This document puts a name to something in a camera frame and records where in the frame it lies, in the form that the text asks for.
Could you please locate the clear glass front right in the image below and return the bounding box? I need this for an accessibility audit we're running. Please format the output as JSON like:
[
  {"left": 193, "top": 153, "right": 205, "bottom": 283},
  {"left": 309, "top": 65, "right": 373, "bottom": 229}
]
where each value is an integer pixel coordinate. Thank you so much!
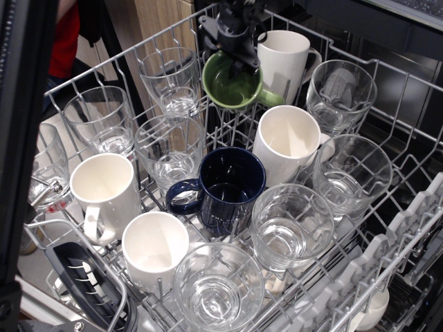
[{"left": 249, "top": 183, "right": 334, "bottom": 273}]

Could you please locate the tall clear glass left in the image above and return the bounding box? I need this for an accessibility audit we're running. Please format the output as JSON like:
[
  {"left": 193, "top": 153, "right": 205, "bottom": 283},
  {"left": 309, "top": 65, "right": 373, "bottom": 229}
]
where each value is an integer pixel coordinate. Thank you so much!
[{"left": 62, "top": 86, "right": 134, "bottom": 156}]

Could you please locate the white mug centre right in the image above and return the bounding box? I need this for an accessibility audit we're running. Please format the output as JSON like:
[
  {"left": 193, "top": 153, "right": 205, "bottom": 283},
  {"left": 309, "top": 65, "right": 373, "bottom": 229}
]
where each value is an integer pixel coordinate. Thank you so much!
[{"left": 253, "top": 105, "right": 330, "bottom": 187}]

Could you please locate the white bowl below rack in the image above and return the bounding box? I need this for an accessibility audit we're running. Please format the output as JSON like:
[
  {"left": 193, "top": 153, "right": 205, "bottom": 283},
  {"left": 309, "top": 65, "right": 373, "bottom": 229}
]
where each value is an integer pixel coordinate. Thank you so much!
[{"left": 351, "top": 289, "right": 390, "bottom": 331}]

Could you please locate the grey plastic tine rail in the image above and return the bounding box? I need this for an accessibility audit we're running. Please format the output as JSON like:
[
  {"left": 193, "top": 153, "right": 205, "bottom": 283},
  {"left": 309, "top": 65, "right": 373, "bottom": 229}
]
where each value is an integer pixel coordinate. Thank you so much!
[{"left": 270, "top": 174, "right": 442, "bottom": 331}]

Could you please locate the white mug front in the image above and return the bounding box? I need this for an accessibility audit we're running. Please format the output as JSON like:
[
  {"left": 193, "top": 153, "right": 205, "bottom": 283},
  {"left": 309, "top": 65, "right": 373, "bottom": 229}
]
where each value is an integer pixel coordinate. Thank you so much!
[{"left": 122, "top": 211, "right": 203, "bottom": 294}]

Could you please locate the tall clear glass centre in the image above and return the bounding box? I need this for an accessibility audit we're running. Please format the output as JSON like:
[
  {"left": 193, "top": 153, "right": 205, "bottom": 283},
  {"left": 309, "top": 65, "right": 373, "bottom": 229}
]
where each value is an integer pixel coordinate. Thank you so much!
[{"left": 134, "top": 114, "right": 204, "bottom": 196}]

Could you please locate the white mug left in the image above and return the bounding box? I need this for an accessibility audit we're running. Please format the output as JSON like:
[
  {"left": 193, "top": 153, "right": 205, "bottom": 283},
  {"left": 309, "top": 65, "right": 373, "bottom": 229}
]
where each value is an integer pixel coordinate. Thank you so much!
[{"left": 70, "top": 153, "right": 142, "bottom": 246}]

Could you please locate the black rack handle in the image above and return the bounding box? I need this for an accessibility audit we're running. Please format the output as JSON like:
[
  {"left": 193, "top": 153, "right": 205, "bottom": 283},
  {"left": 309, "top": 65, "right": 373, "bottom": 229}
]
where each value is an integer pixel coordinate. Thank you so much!
[{"left": 44, "top": 242, "right": 122, "bottom": 329}]

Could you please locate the clear glass back right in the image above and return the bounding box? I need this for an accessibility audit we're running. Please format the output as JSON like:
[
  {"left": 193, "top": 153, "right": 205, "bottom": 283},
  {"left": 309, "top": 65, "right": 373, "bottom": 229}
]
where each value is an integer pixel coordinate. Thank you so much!
[{"left": 306, "top": 59, "right": 377, "bottom": 136}]

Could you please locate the tall clear glass back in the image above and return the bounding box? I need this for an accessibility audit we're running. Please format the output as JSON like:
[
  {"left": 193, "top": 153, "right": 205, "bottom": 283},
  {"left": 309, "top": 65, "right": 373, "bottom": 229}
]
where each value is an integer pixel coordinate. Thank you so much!
[{"left": 138, "top": 47, "right": 200, "bottom": 116}]

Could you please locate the clear glass far left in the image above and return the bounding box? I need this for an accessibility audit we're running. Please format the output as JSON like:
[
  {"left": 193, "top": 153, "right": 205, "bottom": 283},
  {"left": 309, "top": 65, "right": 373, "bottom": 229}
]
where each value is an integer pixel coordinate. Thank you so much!
[{"left": 28, "top": 123, "right": 73, "bottom": 214}]

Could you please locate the green ceramic mug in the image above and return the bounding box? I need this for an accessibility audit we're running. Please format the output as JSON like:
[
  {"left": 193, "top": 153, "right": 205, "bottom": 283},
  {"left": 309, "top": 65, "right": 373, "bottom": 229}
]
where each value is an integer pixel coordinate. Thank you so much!
[{"left": 201, "top": 51, "right": 284, "bottom": 113}]

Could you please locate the clear glass front centre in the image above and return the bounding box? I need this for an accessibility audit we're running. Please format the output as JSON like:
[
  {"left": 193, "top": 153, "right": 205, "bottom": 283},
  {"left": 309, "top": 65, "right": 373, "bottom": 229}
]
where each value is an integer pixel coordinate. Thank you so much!
[{"left": 173, "top": 243, "right": 265, "bottom": 331}]

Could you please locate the tall clear glass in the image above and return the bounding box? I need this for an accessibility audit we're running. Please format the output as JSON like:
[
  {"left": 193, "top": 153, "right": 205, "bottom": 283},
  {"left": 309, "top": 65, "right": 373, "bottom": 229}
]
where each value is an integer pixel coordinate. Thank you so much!
[
  {"left": 62, "top": 86, "right": 134, "bottom": 156},
  {"left": 134, "top": 114, "right": 204, "bottom": 196},
  {"left": 138, "top": 47, "right": 200, "bottom": 116}
]

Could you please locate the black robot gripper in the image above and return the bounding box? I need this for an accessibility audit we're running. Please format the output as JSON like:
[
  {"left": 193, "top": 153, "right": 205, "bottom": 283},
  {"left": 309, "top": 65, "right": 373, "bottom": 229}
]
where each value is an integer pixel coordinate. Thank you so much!
[{"left": 198, "top": 1, "right": 267, "bottom": 79}]

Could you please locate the person in red shirt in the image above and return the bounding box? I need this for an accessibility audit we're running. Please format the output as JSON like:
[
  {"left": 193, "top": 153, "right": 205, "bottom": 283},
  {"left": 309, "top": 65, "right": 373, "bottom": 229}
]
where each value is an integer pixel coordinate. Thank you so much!
[{"left": 46, "top": 0, "right": 80, "bottom": 91}]

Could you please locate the dark blue mug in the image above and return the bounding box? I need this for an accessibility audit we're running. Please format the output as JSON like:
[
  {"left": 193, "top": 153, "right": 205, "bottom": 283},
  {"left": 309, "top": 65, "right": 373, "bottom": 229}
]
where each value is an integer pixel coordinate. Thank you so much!
[{"left": 165, "top": 147, "right": 266, "bottom": 237}]

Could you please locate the grey wire dishwasher rack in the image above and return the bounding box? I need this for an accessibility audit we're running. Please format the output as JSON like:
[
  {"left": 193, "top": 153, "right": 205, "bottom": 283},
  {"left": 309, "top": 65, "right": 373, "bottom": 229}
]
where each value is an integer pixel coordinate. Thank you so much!
[{"left": 17, "top": 11, "right": 442, "bottom": 331}]

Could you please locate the tall white mug back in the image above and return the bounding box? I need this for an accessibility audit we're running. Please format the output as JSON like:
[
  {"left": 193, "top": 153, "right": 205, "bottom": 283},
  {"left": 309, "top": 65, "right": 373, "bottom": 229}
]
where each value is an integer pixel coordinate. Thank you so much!
[{"left": 257, "top": 30, "right": 323, "bottom": 104}]

